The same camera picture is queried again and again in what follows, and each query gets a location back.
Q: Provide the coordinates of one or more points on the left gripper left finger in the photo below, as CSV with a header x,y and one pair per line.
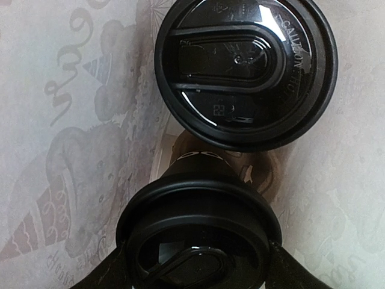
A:
x,y
111,273

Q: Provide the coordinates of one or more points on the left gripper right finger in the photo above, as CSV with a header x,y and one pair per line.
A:
x,y
286,272

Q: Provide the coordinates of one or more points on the brown cardboard cup carrier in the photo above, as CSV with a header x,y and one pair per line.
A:
x,y
262,170

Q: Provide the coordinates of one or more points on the white printed paper bag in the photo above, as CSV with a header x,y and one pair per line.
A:
x,y
83,128

